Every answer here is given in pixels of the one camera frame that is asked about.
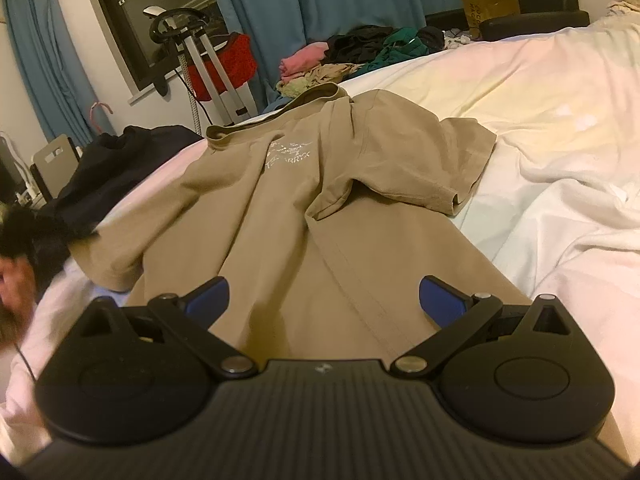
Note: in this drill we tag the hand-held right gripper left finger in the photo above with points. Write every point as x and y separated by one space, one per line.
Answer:
212 295

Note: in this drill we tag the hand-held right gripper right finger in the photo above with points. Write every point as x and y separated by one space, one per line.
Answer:
440 301

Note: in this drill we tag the tan printed t-shirt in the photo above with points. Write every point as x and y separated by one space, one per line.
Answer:
300 220

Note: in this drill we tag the pink clothes hanger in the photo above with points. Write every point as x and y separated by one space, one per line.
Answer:
93 115

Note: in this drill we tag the person's left hand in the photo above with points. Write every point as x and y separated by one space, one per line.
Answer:
15 285

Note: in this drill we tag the dark navy garment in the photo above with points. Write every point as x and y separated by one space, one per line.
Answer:
115 162

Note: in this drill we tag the beige chair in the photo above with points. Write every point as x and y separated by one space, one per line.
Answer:
55 160

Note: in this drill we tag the small black hanging item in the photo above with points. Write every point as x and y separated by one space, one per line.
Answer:
162 85

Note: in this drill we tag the yellow-green garment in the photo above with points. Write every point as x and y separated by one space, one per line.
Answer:
295 88

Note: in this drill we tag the red cloth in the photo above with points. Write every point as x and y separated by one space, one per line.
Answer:
237 65

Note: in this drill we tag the garment steamer stand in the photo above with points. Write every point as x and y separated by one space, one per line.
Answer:
200 60

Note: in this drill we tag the beige crumpled garment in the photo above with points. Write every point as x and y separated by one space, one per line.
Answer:
325 72

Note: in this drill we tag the pink garment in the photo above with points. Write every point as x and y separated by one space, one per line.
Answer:
300 60

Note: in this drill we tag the green garment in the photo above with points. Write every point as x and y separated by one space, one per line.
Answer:
400 47

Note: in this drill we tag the white patterned garment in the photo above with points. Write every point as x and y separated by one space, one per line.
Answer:
457 38

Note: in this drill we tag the narrow blue curtain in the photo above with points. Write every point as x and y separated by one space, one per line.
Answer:
45 60

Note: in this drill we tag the dark framed window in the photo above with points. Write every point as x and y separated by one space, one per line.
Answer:
150 10

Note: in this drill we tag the brown paper bag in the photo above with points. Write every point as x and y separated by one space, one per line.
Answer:
487 5

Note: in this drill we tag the black armchair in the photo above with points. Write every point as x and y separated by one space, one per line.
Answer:
535 10

